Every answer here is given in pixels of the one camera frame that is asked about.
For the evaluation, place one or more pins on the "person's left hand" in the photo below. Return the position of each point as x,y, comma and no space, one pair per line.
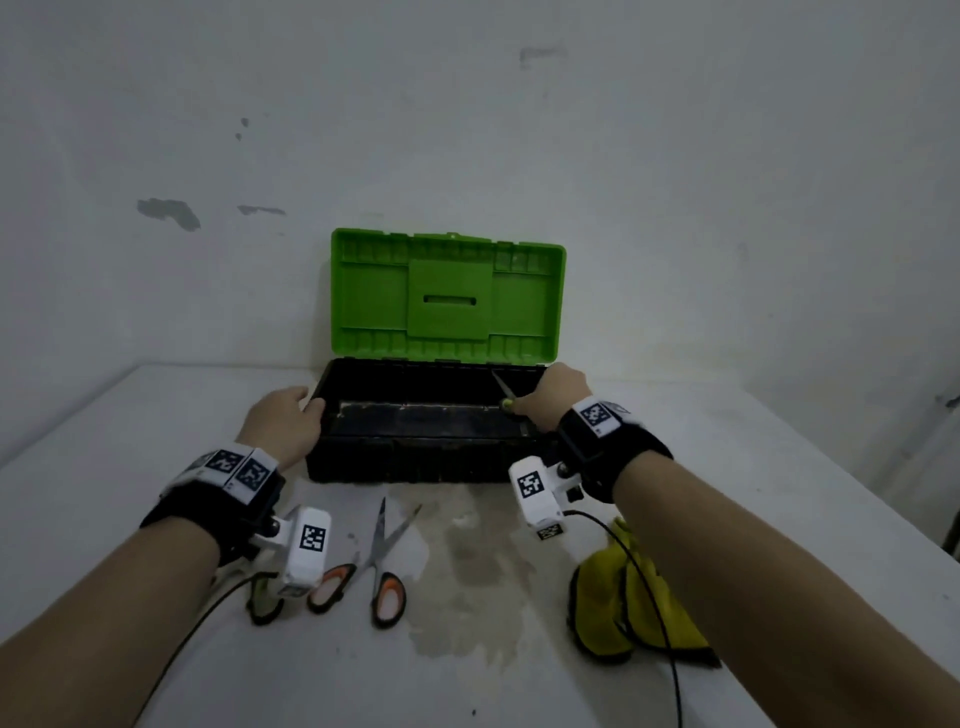
281,427

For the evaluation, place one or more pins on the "person's right hand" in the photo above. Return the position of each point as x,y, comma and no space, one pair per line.
555,394

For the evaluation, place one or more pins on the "green lid black toolbox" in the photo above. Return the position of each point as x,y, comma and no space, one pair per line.
446,292

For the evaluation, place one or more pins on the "yellow cloth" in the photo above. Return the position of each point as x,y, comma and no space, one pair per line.
600,607

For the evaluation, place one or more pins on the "person's left forearm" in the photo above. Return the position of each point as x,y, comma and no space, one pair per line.
97,622

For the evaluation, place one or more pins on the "person's right forearm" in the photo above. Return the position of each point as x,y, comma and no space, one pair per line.
787,600

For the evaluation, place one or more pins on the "black right wristband with markers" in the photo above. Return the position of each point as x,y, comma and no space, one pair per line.
622,457

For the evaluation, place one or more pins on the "black wristband with markers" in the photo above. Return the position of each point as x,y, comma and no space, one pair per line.
202,517
622,457

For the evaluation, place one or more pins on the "black left wristband with markers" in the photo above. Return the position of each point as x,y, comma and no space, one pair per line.
202,517

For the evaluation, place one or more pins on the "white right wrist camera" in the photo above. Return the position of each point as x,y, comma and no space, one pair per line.
536,506

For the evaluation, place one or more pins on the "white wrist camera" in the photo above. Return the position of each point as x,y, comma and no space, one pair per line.
304,566
536,506

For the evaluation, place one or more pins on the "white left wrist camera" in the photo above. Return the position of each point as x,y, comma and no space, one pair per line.
304,566

